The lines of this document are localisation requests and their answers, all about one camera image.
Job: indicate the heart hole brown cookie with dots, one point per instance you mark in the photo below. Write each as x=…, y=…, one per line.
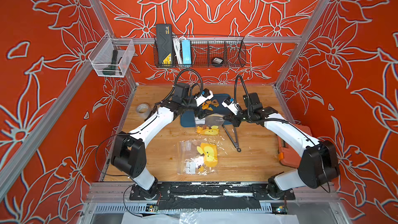
x=215, y=103

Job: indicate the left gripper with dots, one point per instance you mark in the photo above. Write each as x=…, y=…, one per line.
x=200, y=114

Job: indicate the clear acrylic bin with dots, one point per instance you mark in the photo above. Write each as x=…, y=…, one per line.
x=101, y=55

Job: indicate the orange tool case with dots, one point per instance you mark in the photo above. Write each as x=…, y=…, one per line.
x=287, y=155

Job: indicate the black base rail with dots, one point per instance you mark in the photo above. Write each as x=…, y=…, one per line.
x=176, y=197

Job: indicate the blue plastic tray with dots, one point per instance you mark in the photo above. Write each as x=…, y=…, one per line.
x=187, y=118

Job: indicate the black metal tongs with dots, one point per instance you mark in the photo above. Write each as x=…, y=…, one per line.
x=233, y=139

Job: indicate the black box with yellow label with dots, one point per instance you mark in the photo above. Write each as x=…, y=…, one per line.
x=164, y=45

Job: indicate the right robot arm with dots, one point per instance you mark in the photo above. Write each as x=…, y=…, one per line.
x=319, y=163

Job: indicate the clear resealable bag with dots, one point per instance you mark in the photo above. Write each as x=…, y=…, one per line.
x=209, y=125

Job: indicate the clear bag with yellow toys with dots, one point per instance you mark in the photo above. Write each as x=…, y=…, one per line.
x=200, y=157

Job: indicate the dark green screwdriver handle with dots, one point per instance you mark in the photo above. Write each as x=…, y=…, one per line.
x=110, y=70

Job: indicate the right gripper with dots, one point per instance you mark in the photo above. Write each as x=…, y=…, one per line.
x=235, y=123

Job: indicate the clear tape roll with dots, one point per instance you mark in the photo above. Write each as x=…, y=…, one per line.
x=143, y=110

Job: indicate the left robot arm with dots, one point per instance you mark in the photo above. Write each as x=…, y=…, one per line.
x=129, y=151

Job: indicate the black wire basket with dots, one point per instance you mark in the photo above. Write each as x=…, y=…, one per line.
x=203, y=48

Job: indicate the light blue box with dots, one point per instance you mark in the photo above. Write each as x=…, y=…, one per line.
x=186, y=52

